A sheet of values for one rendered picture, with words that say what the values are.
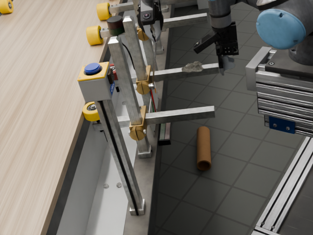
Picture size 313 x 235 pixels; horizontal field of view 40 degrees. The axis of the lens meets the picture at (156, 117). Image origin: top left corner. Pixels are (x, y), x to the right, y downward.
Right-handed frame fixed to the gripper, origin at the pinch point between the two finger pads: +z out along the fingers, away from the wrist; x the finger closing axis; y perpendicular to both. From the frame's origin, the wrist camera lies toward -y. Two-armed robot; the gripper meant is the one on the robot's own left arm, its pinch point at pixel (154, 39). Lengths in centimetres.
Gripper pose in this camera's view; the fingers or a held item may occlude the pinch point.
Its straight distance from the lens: 158.8
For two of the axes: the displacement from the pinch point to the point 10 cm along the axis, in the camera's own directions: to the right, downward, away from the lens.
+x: -9.8, 1.0, 1.8
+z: 1.9, 7.6, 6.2
